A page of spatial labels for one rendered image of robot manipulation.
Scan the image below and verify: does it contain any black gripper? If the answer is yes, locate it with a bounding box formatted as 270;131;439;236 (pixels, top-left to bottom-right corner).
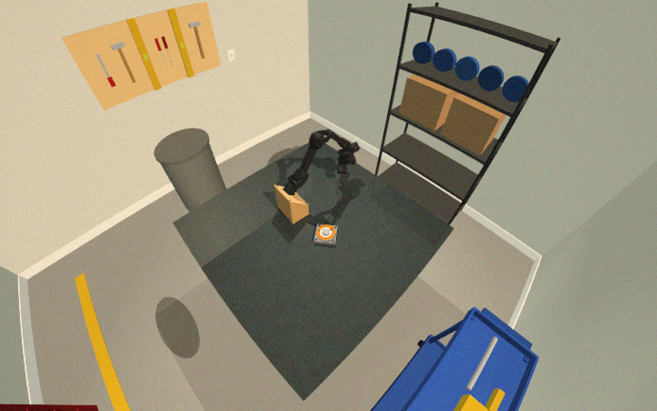
337;149;348;174

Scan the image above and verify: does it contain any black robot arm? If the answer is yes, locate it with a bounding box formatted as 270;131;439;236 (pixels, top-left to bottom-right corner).
282;129;360;195

